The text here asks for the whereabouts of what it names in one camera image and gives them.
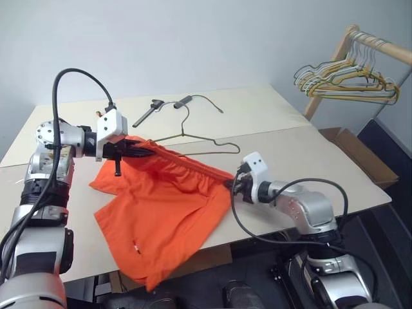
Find thin olive wire hanger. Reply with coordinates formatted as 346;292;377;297
151;100;241;158

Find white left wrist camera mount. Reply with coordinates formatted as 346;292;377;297
95;109;129;162

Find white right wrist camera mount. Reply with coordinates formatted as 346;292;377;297
241;151;268;205

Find brown cardboard box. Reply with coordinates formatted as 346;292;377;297
317;127;400;191

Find wooden clothes rack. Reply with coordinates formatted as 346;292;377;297
304;24;412;122

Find black handled tool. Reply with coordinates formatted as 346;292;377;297
132;99;165;128

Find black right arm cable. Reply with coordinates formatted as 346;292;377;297
230;165;350;255

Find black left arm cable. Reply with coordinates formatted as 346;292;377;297
0;67;118;277

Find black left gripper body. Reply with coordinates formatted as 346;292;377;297
102;136;130;178

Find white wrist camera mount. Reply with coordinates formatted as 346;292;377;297
95;109;129;162
241;151;268;205

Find dark rounded shape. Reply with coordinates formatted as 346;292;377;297
223;279;256;309

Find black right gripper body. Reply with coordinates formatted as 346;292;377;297
232;164;256;202

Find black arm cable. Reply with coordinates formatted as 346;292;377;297
230;165;350;255
0;67;118;277

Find orange shorts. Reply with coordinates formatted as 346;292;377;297
89;135;236;292

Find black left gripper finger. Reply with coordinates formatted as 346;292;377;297
123;149;157;159
124;139;153;150

